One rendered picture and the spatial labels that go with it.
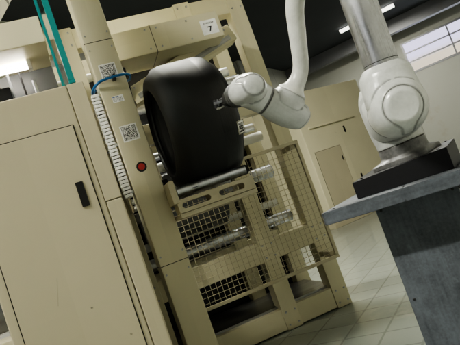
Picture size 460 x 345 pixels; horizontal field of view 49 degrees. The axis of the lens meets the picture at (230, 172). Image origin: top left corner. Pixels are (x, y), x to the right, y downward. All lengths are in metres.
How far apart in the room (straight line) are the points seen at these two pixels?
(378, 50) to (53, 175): 0.99
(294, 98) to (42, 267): 0.94
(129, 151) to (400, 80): 1.25
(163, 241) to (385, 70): 1.22
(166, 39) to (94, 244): 1.46
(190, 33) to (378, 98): 1.51
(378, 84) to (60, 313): 1.08
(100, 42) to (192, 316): 1.27
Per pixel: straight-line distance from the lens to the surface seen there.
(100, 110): 2.31
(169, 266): 2.23
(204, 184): 2.20
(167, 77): 2.21
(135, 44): 2.69
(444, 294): 1.69
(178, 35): 2.74
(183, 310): 2.25
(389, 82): 1.45
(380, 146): 1.70
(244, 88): 1.64
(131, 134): 2.28
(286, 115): 1.71
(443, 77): 13.19
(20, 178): 1.55
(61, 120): 1.58
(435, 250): 1.65
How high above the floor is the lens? 0.76
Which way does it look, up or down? 4 degrees up
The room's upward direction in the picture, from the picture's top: 20 degrees counter-clockwise
